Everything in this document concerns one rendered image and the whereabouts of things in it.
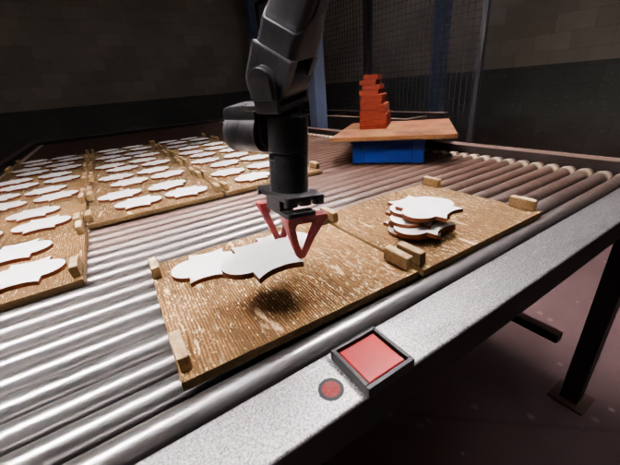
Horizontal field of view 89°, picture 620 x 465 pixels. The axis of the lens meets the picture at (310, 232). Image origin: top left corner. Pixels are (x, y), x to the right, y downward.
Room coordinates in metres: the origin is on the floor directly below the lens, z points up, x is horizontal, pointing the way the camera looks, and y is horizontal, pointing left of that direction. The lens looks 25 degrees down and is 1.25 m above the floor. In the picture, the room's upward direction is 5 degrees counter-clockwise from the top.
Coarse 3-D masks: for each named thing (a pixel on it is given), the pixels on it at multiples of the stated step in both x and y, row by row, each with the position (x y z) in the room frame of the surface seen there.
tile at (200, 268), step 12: (216, 252) 0.60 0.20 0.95; (228, 252) 0.60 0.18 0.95; (180, 264) 0.56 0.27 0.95; (192, 264) 0.56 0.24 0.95; (204, 264) 0.56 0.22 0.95; (216, 264) 0.55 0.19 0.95; (180, 276) 0.52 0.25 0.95; (192, 276) 0.51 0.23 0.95; (204, 276) 0.51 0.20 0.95; (216, 276) 0.51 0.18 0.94
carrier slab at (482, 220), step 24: (408, 192) 0.91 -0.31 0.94; (432, 192) 0.89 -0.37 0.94; (456, 192) 0.87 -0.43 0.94; (360, 216) 0.75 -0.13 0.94; (384, 216) 0.74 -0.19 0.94; (456, 216) 0.70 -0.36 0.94; (480, 216) 0.69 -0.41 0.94; (504, 216) 0.68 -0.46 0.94; (528, 216) 0.66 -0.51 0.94; (360, 240) 0.63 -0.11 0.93; (384, 240) 0.61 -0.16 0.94; (408, 240) 0.60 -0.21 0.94; (432, 240) 0.59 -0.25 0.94; (456, 240) 0.58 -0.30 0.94; (480, 240) 0.57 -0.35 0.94; (432, 264) 0.50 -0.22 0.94
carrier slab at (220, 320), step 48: (240, 240) 0.67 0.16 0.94; (336, 240) 0.63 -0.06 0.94; (192, 288) 0.49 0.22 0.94; (240, 288) 0.47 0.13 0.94; (288, 288) 0.46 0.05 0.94; (336, 288) 0.45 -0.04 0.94; (384, 288) 0.44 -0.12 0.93; (192, 336) 0.36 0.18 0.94; (240, 336) 0.35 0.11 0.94; (288, 336) 0.35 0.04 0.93; (192, 384) 0.28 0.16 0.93
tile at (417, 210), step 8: (416, 200) 0.68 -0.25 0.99; (424, 200) 0.67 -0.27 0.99; (432, 200) 0.67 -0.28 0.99; (440, 200) 0.67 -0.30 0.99; (448, 200) 0.66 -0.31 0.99; (400, 208) 0.65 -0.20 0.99; (408, 208) 0.64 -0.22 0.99; (416, 208) 0.63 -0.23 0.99; (424, 208) 0.63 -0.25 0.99; (432, 208) 0.63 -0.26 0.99; (440, 208) 0.62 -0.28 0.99; (448, 208) 0.62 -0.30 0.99; (456, 208) 0.62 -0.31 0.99; (408, 216) 0.60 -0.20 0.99; (416, 216) 0.59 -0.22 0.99; (424, 216) 0.59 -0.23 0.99; (432, 216) 0.58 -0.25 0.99; (440, 216) 0.58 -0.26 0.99; (448, 216) 0.59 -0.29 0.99
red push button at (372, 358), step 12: (372, 336) 0.34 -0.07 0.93; (348, 348) 0.32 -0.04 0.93; (360, 348) 0.32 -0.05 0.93; (372, 348) 0.32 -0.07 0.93; (384, 348) 0.31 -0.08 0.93; (348, 360) 0.30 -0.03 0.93; (360, 360) 0.30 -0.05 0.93; (372, 360) 0.30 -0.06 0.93; (384, 360) 0.29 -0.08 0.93; (396, 360) 0.29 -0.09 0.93; (360, 372) 0.28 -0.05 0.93; (372, 372) 0.28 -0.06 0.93; (384, 372) 0.28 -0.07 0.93
